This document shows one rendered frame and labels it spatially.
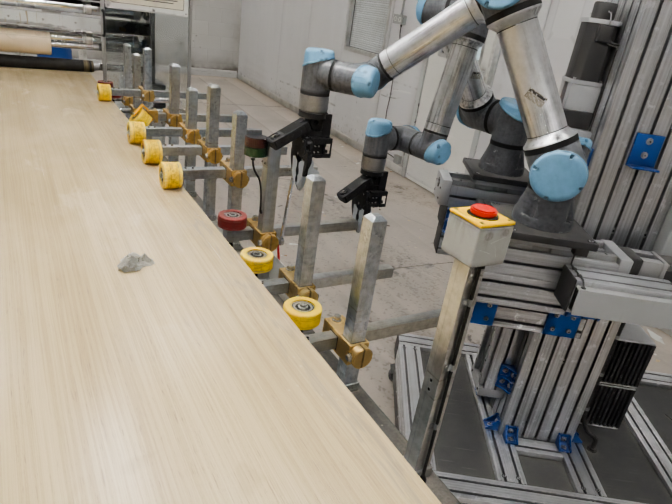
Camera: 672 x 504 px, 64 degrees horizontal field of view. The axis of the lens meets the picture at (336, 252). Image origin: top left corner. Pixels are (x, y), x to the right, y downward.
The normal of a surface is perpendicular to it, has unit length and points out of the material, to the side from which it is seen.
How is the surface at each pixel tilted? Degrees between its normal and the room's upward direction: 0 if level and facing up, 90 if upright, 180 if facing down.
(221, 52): 90
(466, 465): 0
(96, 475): 0
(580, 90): 90
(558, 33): 90
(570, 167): 96
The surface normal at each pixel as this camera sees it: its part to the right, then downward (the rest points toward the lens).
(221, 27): 0.44, 0.43
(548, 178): -0.33, 0.45
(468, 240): -0.86, 0.10
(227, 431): 0.14, -0.90
